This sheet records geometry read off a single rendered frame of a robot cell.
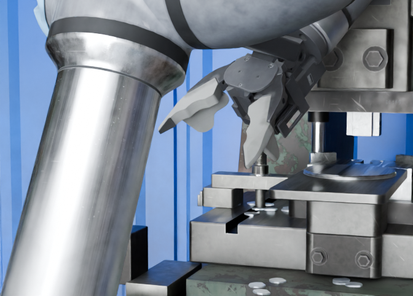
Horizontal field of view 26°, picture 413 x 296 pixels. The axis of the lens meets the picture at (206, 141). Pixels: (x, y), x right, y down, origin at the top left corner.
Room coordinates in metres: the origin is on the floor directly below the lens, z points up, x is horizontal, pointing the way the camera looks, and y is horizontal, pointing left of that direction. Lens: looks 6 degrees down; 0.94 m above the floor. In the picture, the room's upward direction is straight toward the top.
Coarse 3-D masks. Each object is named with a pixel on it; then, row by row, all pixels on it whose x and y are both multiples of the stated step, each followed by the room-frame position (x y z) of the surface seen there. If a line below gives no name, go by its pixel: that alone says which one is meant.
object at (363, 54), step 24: (384, 0) 1.23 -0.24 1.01; (408, 0) 1.22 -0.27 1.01; (360, 24) 1.24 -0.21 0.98; (384, 24) 1.23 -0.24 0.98; (408, 24) 1.22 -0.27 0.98; (336, 48) 1.22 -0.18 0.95; (360, 48) 1.21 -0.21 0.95; (384, 48) 1.20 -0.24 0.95; (408, 48) 1.22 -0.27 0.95; (336, 72) 1.22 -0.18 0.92; (360, 72) 1.21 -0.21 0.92; (384, 72) 1.20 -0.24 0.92; (408, 72) 1.22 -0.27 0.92
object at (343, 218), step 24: (312, 168) 1.22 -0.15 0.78; (336, 168) 1.22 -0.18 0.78; (360, 168) 1.22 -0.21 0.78; (384, 168) 1.22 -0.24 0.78; (288, 192) 1.05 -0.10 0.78; (312, 192) 1.04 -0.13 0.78; (336, 192) 1.04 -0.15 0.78; (360, 192) 1.04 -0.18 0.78; (384, 192) 1.04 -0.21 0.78; (312, 216) 1.17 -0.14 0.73; (336, 216) 1.16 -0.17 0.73; (360, 216) 1.15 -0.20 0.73; (384, 216) 1.17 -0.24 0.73; (312, 240) 1.17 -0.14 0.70; (336, 240) 1.16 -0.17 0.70; (360, 240) 1.15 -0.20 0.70; (312, 264) 1.17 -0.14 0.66; (336, 264) 1.16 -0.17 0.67; (360, 264) 1.14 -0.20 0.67
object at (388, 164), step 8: (336, 160) 1.35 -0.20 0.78; (344, 160) 1.35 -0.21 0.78; (352, 160) 1.35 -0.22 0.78; (360, 160) 1.35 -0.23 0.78; (376, 160) 1.35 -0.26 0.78; (384, 160) 1.35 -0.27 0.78; (400, 168) 1.26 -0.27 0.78; (408, 168) 1.26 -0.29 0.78; (408, 176) 1.25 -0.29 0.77; (408, 184) 1.25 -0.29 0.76; (400, 192) 1.26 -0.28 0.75; (408, 192) 1.25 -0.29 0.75
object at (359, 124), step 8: (352, 112) 1.31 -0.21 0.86; (360, 112) 1.30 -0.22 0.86; (368, 112) 1.30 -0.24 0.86; (352, 120) 1.31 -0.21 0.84; (360, 120) 1.30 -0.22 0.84; (368, 120) 1.30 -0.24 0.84; (376, 120) 1.30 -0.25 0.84; (352, 128) 1.31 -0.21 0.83; (360, 128) 1.30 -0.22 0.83; (368, 128) 1.30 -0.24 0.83; (376, 128) 1.30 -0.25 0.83
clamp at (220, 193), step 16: (256, 160) 1.37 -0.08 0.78; (224, 176) 1.37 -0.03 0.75; (240, 176) 1.36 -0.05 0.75; (256, 176) 1.36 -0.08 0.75; (272, 176) 1.35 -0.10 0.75; (288, 176) 1.35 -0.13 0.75; (208, 192) 1.37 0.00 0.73; (224, 192) 1.36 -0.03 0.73; (240, 192) 1.40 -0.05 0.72; (256, 192) 1.37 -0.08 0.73
